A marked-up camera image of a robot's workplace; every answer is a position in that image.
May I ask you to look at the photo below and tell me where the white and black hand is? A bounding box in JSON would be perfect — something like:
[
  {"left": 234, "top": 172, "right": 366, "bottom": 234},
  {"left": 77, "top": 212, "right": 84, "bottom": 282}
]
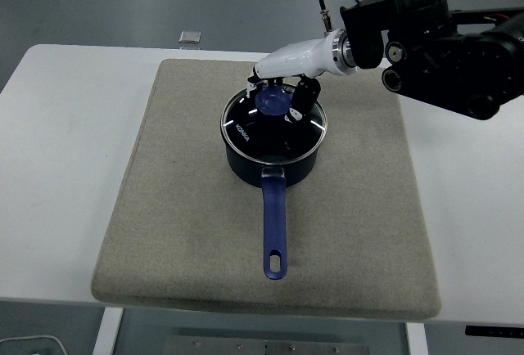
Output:
[{"left": 246, "top": 35, "right": 341, "bottom": 124}]

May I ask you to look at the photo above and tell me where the glass lid with blue knob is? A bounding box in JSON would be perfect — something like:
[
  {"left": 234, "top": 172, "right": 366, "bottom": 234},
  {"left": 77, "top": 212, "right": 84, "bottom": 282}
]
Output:
[{"left": 220, "top": 84, "right": 328, "bottom": 165}]

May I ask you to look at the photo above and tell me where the small silver floor plate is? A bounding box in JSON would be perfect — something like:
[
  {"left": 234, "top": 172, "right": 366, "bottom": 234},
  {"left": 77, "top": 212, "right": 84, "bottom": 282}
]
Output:
[{"left": 178, "top": 29, "right": 202, "bottom": 46}]

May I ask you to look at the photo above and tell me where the beige fabric mat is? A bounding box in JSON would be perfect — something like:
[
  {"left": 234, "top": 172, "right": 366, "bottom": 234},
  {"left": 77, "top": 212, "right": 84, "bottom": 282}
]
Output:
[{"left": 90, "top": 58, "right": 442, "bottom": 320}]

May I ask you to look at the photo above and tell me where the grey metal plate with screws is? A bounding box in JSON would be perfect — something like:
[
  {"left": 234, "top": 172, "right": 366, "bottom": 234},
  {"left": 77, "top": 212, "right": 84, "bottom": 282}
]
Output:
[{"left": 165, "top": 334, "right": 369, "bottom": 355}]

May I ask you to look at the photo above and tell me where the white table leg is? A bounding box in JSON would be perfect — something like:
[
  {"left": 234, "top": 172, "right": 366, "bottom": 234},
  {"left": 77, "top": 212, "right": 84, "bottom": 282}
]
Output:
[
  {"left": 404, "top": 322, "right": 429, "bottom": 355},
  {"left": 92, "top": 308, "right": 125, "bottom": 355}
]

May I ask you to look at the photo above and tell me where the black table control panel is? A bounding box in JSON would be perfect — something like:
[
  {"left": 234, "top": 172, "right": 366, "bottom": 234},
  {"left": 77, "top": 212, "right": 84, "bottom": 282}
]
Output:
[{"left": 465, "top": 325, "right": 524, "bottom": 337}]

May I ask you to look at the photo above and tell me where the dark pot with blue handle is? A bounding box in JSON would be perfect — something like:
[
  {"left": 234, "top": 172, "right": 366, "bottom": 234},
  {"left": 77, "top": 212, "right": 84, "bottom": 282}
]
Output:
[{"left": 221, "top": 128, "right": 328, "bottom": 281}]

